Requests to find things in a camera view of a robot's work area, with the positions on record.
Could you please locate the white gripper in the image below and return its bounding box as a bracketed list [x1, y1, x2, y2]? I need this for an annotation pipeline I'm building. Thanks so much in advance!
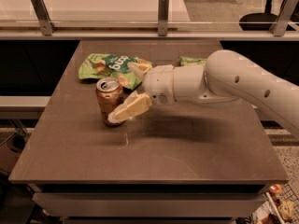
[108, 63, 175, 123]

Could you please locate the orange soda can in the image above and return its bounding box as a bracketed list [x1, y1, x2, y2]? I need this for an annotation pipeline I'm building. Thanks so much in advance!
[95, 77, 124, 126]

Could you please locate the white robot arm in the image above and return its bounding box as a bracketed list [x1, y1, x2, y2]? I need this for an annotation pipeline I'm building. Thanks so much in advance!
[108, 49, 299, 137]

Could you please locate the green snack bag left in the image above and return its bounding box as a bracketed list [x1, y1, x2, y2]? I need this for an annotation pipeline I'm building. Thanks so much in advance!
[78, 53, 151, 90]

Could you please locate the green kettle chips bag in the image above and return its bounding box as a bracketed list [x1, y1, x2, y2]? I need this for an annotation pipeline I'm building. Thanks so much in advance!
[179, 57, 206, 66]

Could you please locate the black office chair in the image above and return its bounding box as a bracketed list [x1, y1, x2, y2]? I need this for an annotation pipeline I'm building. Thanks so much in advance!
[239, 0, 299, 31]

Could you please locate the middle metal railing bracket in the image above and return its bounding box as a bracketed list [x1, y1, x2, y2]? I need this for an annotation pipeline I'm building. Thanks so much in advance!
[157, 0, 169, 36]

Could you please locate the metal railing bracket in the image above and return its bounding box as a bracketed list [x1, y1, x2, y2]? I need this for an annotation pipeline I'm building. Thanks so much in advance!
[269, 0, 299, 36]
[30, 0, 55, 36]
[157, 0, 169, 36]

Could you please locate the left metal railing bracket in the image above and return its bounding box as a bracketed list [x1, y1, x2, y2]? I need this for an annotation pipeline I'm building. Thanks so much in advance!
[30, 0, 55, 36]

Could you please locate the right metal railing bracket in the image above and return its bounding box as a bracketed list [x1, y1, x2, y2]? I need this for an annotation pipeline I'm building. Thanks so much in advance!
[269, 0, 299, 36]

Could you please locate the wire basket with items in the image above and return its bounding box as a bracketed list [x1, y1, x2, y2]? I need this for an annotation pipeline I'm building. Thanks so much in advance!
[250, 184, 299, 224]

